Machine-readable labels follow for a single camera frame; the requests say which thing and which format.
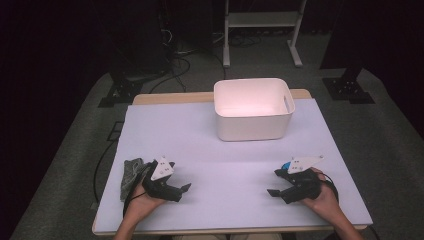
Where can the pale table cover sheet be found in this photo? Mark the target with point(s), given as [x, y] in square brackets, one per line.
[200, 140]

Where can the wooden table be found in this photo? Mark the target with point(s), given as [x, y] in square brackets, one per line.
[173, 97]

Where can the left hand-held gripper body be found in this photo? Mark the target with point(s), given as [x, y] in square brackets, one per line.
[160, 188]

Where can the grey fluffy cloth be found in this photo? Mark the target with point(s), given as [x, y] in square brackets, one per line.
[131, 173]

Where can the black stand base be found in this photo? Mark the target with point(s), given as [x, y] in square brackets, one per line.
[348, 88]
[121, 91]

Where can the white plastic bin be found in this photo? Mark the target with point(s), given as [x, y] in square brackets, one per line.
[253, 123]

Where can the white metal stand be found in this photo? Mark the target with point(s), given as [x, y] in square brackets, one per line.
[263, 19]

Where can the person's right hand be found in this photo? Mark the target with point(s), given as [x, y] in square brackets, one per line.
[325, 200]

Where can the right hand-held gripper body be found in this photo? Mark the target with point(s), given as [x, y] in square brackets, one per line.
[303, 186]

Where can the person's left hand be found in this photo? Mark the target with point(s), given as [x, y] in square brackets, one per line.
[141, 205]

